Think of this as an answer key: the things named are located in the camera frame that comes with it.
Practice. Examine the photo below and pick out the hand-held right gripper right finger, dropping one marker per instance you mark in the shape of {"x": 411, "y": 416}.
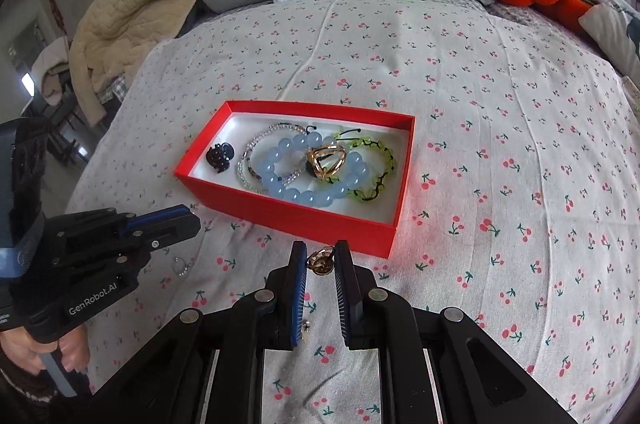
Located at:
{"x": 345, "y": 294}

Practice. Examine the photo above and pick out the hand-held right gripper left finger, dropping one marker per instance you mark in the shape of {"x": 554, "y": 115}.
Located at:
{"x": 298, "y": 294}

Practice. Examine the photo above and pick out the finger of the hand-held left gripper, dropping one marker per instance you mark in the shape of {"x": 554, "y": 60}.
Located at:
{"x": 155, "y": 215}
{"x": 172, "y": 231}

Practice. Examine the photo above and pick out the red cardboard box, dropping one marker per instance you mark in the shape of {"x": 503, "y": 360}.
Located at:
{"x": 300, "y": 219}

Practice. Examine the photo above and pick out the black flower hair clip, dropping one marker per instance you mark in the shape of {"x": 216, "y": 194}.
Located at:
{"x": 220, "y": 156}

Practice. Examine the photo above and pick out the person's left forearm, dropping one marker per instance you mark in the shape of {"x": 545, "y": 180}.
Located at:
{"x": 20, "y": 399}

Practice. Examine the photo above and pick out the person's left hand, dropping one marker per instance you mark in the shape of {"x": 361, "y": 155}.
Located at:
{"x": 70, "y": 351}

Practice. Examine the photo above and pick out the black metal rack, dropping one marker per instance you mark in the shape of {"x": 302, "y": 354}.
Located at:
{"x": 67, "y": 134}

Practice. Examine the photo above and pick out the plaid cloth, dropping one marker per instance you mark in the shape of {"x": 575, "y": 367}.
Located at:
{"x": 112, "y": 93}

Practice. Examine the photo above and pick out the beige quilted blanket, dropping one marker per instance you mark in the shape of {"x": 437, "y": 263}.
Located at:
{"x": 135, "y": 4}

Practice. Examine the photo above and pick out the cherry print bedsheet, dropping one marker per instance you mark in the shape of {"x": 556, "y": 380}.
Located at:
{"x": 475, "y": 104}

